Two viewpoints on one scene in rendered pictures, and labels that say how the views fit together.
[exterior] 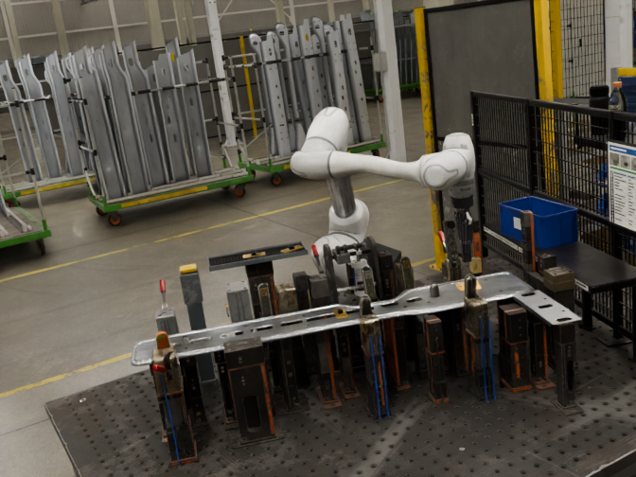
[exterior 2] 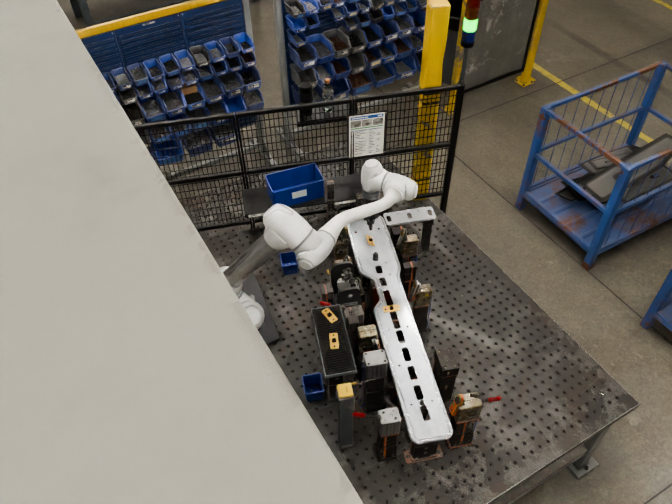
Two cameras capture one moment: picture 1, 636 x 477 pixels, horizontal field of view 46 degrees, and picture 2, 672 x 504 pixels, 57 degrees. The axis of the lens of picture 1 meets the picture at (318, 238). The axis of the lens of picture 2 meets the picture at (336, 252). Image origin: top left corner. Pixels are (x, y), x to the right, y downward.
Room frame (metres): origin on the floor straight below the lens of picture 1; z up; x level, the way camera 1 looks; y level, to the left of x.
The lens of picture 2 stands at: (2.69, 1.83, 3.46)
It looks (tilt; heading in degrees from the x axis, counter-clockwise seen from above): 47 degrees down; 269
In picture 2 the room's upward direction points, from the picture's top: 2 degrees counter-clockwise
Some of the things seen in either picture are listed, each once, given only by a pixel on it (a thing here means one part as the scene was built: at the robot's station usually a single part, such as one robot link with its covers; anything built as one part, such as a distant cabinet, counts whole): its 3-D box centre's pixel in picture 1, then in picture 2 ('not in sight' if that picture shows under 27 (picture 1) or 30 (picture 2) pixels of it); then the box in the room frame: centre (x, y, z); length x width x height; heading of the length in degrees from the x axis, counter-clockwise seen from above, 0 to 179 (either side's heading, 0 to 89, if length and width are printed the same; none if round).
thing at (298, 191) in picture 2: (537, 220); (295, 186); (2.86, -0.88, 1.09); 0.30 x 0.17 x 0.13; 18
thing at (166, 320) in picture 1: (173, 359); (387, 435); (2.46, 0.57, 0.88); 0.11 x 0.10 x 0.36; 9
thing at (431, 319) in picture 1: (436, 360); (408, 282); (2.25, -0.34, 0.84); 0.11 x 0.08 x 0.29; 9
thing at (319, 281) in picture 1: (324, 325); (353, 333); (2.57, 0.02, 0.89); 0.13 x 0.11 x 0.38; 9
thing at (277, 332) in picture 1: (335, 316); (394, 312); (2.37, -0.02, 1.00); 1.38 x 0.22 x 0.02; 99
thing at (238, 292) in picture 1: (245, 339); (373, 381); (2.50, 0.31, 0.90); 0.13 x 0.10 x 0.41; 9
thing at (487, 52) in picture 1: (485, 150); not in sight; (5.07, -1.23, 1.00); 1.34 x 0.14 x 2.00; 28
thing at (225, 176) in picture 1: (161, 138); not in sight; (9.36, 1.78, 0.88); 1.91 x 1.00 x 1.76; 115
